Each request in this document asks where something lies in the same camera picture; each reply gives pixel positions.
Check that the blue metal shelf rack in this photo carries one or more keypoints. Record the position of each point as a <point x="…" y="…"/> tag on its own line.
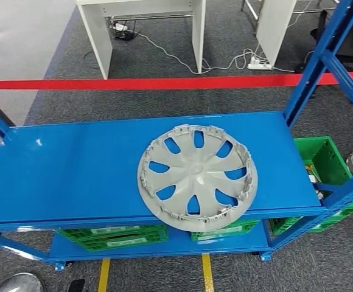
<point x="73" y="173"/>

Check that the grey plastic wheel hubcap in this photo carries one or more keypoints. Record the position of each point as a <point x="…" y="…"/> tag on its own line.
<point x="194" y="173"/>

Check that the long red barrier belt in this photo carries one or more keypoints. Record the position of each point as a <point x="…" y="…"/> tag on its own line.
<point x="164" y="83"/>

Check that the white power strip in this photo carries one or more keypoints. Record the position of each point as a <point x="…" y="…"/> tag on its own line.
<point x="260" y="66"/>
<point x="121" y="27"/>

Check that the white desk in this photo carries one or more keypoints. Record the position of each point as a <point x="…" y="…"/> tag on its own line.
<point x="273" y="28"/>
<point x="97" y="40"/>

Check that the open green plastic crate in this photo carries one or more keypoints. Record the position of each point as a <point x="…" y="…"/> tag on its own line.
<point x="326" y="157"/>

